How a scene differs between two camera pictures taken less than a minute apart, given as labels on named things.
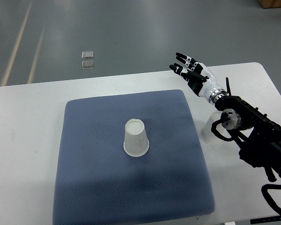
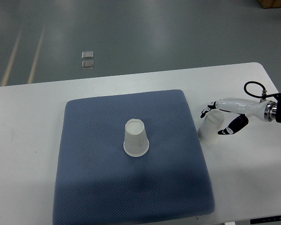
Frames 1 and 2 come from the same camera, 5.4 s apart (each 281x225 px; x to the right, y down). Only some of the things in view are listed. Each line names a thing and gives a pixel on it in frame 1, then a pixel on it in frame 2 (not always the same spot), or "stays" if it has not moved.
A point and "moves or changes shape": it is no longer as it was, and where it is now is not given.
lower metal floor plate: [88, 64] stays
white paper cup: [206, 134] moves or changes shape
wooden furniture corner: [274, 3] stays
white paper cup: [136, 143] stays
